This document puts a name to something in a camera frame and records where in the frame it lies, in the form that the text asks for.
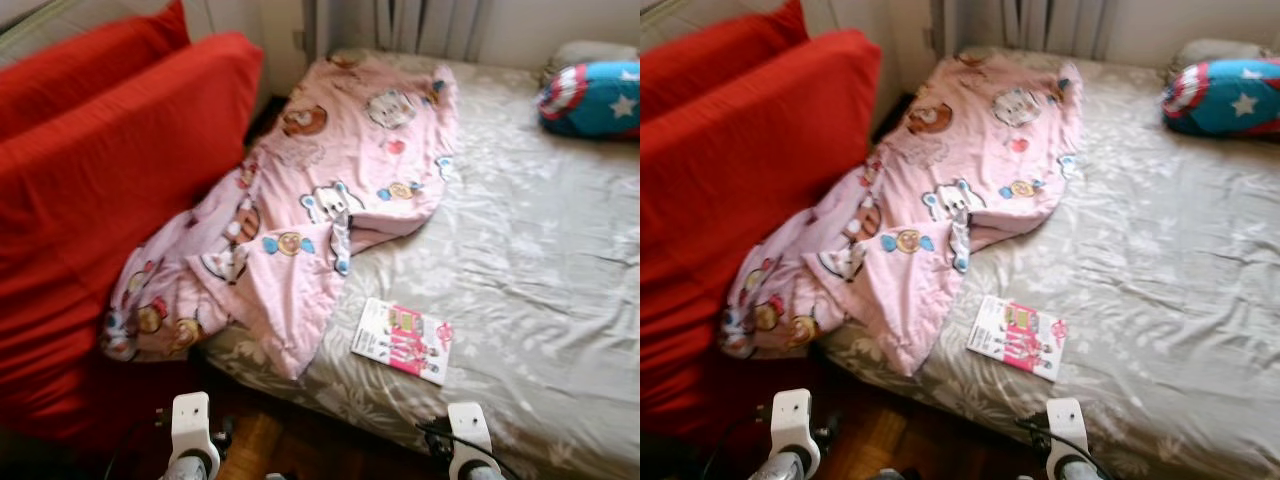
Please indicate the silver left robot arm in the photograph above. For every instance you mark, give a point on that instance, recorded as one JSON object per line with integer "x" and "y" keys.
{"x": 785, "y": 470}
{"x": 190, "y": 471}

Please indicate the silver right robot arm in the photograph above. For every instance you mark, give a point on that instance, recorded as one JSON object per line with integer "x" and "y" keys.
{"x": 482, "y": 472}
{"x": 1080, "y": 470}

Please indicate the pink and white comic book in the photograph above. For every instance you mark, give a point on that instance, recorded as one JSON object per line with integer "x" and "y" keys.
{"x": 405, "y": 340}
{"x": 1020, "y": 338}

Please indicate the bed with beige floral sheet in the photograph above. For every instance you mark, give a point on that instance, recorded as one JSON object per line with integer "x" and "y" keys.
{"x": 1170, "y": 260}
{"x": 540, "y": 260}

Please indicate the long red cushion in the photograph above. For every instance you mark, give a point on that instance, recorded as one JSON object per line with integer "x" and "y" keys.
{"x": 720, "y": 60}
{"x": 740, "y": 220}
{"x": 100, "y": 220}
{"x": 80, "y": 70}

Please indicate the pink cartoon print blanket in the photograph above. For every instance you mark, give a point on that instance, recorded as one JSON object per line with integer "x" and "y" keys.
{"x": 950, "y": 160}
{"x": 320, "y": 170}

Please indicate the blue star shield pillow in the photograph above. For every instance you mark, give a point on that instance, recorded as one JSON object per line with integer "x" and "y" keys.
{"x": 1220, "y": 105}
{"x": 595, "y": 105}

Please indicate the grey curtain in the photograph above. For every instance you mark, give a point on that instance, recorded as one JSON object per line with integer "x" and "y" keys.
{"x": 1040, "y": 25}
{"x": 420, "y": 25}

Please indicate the grey pillow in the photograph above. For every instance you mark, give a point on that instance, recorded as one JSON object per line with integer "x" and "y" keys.
{"x": 1215, "y": 50}
{"x": 590, "y": 52}

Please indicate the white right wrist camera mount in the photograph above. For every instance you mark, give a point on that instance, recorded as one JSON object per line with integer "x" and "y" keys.
{"x": 468, "y": 430}
{"x": 1068, "y": 425}

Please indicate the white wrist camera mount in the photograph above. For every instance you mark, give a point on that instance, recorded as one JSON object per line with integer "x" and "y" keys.
{"x": 793, "y": 425}
{"x": 1068, "y": 425}
{"x": 190, "y": 425}
{"x": 468, "y": 430}

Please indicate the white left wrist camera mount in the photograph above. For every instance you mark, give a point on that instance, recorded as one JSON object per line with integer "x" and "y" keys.
{"x": 190, "y": 425}
{"x": 793, "y": 425}

